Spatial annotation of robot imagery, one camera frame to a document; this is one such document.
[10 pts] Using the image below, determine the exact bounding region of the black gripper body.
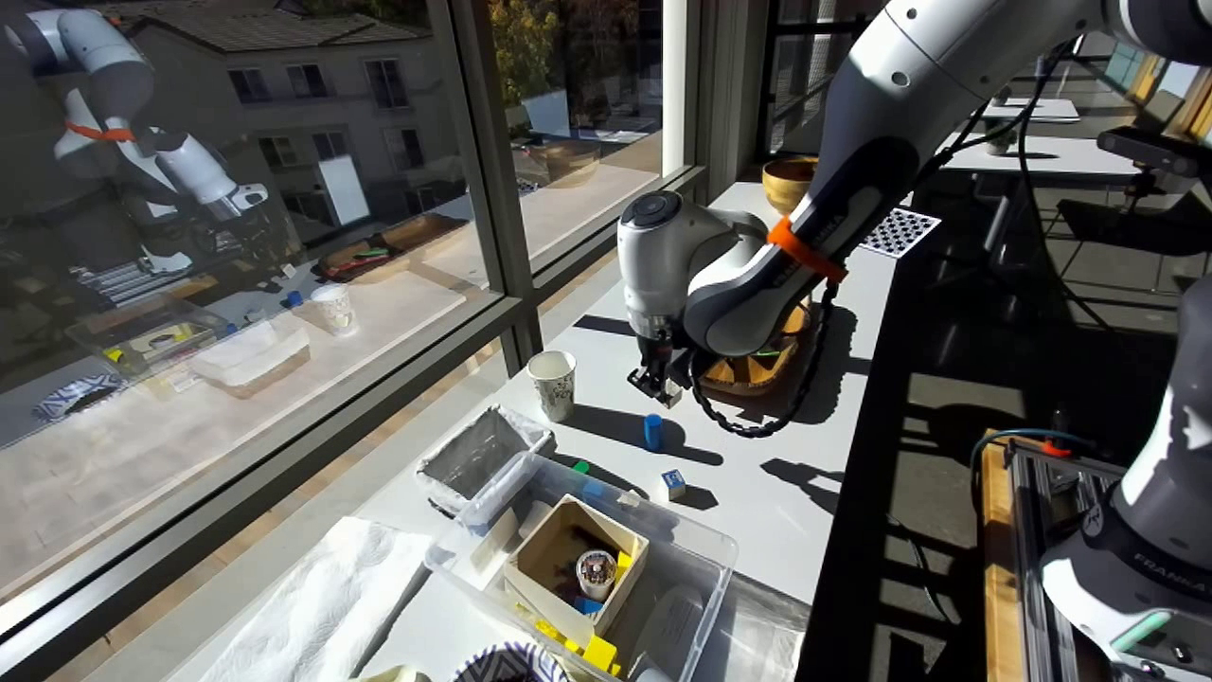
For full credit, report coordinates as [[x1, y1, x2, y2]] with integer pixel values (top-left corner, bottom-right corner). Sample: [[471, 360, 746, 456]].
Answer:
[[625, 331, 698, 384]]

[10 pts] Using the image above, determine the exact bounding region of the gray square tray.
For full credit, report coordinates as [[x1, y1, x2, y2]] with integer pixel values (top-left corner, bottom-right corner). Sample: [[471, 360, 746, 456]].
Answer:
[[411, 400, 558, 518]]

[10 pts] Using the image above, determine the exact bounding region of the white paper cup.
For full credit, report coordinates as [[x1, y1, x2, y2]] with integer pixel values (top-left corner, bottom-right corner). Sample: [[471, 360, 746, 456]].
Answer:
[[521, 346, 583, 429]]

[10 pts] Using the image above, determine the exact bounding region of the small round can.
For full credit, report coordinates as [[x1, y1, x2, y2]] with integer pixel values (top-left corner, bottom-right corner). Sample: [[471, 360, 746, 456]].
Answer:
[[573, 542, 622, 601]]

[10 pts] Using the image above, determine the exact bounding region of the small wooden box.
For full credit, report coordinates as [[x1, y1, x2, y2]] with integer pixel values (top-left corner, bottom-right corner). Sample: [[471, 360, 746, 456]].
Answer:
[[492, 491, 650, 638]]

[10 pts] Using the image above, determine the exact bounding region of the clear plastic container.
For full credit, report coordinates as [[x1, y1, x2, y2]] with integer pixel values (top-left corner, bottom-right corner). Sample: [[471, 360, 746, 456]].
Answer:
[[451, 452, 743, 682]]

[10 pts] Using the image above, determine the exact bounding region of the small round wooden bowl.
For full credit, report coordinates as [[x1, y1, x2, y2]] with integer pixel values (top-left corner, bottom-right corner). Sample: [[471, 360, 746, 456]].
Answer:
[[757, 153, 822, 216]]

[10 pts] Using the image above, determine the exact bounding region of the checkered calibration board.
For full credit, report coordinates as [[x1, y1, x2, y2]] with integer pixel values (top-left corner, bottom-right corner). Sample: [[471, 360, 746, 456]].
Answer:
[[858, 203, 945, 266]]

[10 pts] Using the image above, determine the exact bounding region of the blue white patterned bowl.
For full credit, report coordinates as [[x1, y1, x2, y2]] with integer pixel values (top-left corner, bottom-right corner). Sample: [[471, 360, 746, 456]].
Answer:
[[451, 638, 581, 682]]

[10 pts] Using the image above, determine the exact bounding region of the wooden-edged stand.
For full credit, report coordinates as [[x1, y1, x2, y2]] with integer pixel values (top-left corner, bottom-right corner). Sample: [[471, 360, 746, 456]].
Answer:
[[975, 425, 1060, 682]]

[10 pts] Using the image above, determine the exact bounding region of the clear plastic bag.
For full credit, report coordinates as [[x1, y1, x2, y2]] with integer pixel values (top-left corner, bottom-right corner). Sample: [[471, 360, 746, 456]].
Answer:
[[196, 511, 435, 682]]

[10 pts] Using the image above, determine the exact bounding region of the white background table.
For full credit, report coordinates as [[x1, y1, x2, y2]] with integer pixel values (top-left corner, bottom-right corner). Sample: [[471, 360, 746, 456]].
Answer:
[[935, 91, 1146, 180]]

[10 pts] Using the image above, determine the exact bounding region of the orange strap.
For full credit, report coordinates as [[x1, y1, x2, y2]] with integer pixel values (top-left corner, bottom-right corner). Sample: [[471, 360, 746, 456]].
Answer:
[[765, 212, 852, 287]]

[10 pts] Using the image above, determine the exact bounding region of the window frame post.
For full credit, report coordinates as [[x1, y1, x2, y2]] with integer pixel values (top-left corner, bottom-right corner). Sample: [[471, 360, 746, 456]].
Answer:
[[424, 0, 548, 371]]

